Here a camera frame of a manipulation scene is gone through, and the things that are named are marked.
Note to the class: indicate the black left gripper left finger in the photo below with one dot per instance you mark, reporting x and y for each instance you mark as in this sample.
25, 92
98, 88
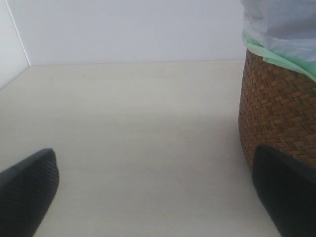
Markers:
27, 190

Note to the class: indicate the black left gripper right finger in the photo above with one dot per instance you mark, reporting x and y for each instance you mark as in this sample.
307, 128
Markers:
287, 189

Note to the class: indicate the woven wicker waste basket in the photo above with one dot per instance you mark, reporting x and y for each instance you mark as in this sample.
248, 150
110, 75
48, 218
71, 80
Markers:
277, 108

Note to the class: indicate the white green plastic bin liner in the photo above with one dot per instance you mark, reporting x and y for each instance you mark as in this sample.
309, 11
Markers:
283, 32

